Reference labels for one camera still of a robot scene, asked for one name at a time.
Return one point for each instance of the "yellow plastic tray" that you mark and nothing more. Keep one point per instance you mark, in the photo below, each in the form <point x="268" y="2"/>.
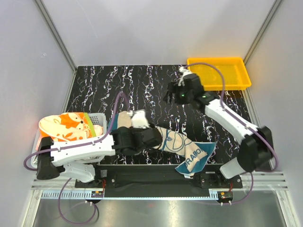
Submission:
<point x="232" y="68"/>

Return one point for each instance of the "grey plastic laundry basket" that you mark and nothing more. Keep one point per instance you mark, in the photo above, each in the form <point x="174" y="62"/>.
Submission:
<point x="96" y="118"/>

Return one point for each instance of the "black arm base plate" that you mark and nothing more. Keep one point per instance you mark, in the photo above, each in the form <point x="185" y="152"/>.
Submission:
<point x="156" y="178"/>

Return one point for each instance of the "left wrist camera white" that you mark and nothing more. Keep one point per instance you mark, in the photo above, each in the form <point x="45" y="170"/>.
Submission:
<point x="138" y="119"/>

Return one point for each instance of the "teal beige Doraemon towel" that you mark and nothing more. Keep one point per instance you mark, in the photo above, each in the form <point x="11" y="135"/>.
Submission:
<point x="196" y="154"/>

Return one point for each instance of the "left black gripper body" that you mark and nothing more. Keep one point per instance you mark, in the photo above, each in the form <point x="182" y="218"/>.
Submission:
<point x="136" y="130"/>

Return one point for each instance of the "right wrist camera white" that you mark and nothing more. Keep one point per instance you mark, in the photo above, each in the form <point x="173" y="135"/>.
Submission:
<point x="184" y="72"/>

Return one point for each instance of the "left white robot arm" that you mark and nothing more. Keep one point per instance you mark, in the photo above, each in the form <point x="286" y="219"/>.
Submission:
<point x="73" y="159"/>

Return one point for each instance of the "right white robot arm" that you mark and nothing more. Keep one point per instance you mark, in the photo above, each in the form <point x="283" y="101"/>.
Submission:
<point x="256" y="145"/>

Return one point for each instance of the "orange white patterned towel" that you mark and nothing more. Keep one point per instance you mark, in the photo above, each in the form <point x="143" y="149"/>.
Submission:
<point x="69" y="127"/>

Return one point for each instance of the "aluminium frame rail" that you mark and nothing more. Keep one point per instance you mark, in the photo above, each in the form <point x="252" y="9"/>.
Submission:
<point x="122" y="188"/>

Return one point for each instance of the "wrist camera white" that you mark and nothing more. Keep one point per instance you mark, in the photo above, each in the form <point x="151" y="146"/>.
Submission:
<point x="184" y="72"/>
<point x="138" y="119"/>

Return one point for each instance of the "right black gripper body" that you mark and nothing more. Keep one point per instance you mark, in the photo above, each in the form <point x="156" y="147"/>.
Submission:
<point x="181" y="97"/>

